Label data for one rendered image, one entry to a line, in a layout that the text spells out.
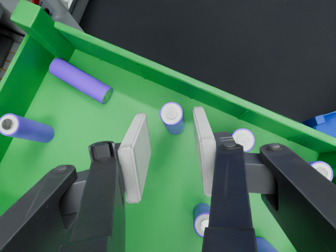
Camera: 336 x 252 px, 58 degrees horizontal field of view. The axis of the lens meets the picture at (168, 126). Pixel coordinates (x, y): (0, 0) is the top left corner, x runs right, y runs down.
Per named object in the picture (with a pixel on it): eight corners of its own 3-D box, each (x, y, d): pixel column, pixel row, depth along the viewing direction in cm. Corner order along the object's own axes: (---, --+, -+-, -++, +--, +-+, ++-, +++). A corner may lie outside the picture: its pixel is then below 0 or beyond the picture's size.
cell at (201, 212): (215, 208, 28) (223, 219, 22) (207, 226, 28) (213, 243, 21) (197, 199, 28) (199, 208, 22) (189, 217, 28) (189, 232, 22)
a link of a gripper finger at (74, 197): (118, 211, 13) (53, 216, 14) (134, 164, 18) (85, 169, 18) (113, 180, 13) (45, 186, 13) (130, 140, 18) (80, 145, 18)
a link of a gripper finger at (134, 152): (141, 203, 15) (126, 205, 15) (151, 152, 22) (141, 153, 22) (132, 148, 14) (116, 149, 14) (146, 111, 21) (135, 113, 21)
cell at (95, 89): (105, 89, 28) (49, 57, 29) (99, 106, 29) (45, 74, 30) (115, 86, 30) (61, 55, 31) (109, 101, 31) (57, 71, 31)
